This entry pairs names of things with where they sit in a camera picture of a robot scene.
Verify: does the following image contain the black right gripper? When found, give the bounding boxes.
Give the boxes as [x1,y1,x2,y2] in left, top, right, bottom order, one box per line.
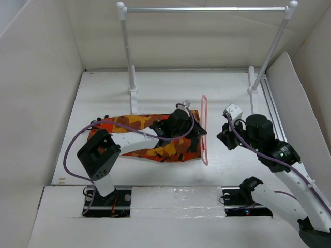
[216,117,260,152]

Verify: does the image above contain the orange camouflage trousers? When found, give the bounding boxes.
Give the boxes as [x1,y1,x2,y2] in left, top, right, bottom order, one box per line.
[87,114,205,163]

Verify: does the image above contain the pink clothes hanger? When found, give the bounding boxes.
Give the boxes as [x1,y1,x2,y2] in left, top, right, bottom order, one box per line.
[200,95,208,166]

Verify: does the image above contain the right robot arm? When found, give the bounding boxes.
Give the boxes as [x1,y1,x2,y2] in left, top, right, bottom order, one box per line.
[217,111,330,247]

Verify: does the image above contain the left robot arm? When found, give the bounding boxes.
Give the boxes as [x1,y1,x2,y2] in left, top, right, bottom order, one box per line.
[77,106,207,205]

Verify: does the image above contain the white foam block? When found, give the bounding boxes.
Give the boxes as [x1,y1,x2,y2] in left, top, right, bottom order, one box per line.
[130,186,225,219]

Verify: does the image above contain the white clothes rack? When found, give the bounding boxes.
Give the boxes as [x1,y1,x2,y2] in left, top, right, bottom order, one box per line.
[115,1,298,114]

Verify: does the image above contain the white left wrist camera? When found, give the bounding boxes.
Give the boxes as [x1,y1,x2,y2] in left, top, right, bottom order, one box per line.
[182,100,191,109]

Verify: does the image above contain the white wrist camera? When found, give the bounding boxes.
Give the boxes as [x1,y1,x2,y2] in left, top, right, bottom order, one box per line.
[182,100,191,109]
[223,103,243,122]

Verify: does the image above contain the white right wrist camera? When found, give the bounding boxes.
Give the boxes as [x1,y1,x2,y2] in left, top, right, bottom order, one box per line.
[223,103,243,122]

